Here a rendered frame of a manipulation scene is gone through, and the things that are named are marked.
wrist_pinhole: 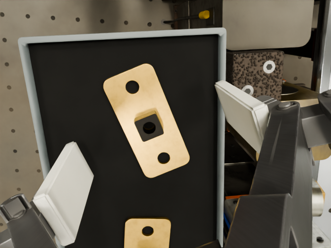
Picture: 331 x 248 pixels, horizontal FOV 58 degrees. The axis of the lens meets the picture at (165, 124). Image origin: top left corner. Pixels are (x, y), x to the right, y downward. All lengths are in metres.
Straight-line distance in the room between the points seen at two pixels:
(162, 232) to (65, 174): 0.12
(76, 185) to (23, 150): 0.59
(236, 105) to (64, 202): 0.10
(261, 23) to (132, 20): 0.40
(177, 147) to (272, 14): 0.17
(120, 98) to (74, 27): 0.48
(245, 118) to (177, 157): 0.09
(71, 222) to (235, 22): 0.23
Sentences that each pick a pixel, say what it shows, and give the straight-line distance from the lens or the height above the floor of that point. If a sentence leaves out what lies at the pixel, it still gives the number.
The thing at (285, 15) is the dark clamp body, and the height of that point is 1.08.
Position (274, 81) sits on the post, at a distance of 0.31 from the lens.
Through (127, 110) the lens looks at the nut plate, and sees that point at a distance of 0.22.
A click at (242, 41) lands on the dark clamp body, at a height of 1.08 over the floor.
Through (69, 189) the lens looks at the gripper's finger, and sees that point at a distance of 0.17.
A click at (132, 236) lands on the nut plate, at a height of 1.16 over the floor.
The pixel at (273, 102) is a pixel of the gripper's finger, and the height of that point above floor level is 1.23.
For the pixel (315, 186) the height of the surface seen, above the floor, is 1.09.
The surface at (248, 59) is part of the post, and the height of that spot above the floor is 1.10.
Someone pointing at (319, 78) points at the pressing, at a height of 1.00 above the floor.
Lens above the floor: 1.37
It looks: 72 degrees down
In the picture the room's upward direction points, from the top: 163 degrees clockwise
